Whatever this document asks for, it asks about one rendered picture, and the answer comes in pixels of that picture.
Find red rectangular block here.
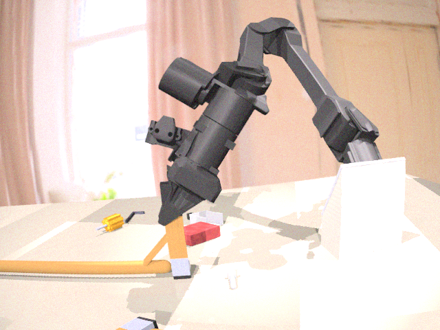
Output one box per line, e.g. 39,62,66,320
184,221,221,246

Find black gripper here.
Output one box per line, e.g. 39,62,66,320
157,114,238,226

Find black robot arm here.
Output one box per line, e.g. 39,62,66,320
145,17,382,164

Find long orange l-shaped rod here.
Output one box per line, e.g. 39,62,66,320
116,316,161,330

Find dark grey bent rod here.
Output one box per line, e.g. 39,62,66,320
125,211,144,223

